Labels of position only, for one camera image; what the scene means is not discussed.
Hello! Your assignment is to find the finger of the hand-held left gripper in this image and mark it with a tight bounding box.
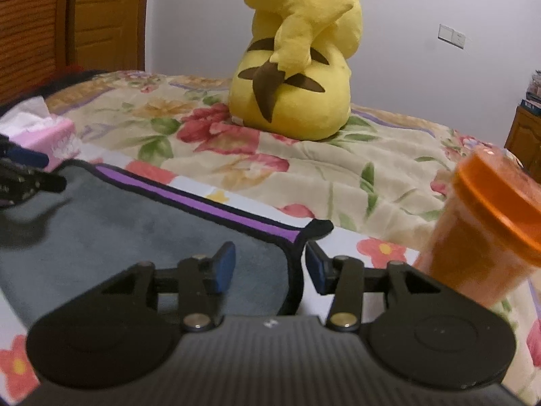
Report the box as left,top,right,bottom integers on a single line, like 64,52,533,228
0,161,67,209
0,134,50,171

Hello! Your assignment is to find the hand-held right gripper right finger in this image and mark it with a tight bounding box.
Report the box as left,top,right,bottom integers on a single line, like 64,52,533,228
305,240,441,332

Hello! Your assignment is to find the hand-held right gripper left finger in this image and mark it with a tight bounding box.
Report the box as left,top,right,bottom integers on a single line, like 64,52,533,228
100,241,237,333

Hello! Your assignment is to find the grey towel with purple border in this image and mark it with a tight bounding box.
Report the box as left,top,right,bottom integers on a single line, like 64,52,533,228
0,158,334,319

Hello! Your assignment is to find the pink tissue pack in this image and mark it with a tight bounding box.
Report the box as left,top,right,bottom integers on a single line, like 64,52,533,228
0,95,81,173

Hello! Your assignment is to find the floral blanket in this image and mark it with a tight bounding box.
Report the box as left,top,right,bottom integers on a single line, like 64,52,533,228
0,70,541,406

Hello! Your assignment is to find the wooden slatted headboard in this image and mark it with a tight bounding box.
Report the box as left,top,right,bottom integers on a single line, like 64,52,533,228
0,0,72,103

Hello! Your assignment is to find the wooden door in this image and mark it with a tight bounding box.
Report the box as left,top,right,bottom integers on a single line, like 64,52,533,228
67,0,151,72

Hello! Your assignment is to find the orange plastic jar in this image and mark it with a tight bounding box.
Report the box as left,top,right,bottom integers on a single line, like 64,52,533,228
412,147,541,309

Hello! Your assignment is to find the yellow plush toy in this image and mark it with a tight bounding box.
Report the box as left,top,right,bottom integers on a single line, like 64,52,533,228
228,0,402,142

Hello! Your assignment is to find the wooden cabinet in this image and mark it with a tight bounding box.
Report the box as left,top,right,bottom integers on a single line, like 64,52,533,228
504,105,541,172

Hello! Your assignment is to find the stack of books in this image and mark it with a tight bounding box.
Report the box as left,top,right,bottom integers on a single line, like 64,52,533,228
523,69,541,114

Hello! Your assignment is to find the white wall switch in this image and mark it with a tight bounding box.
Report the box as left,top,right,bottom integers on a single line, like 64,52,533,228
437,23,466,50

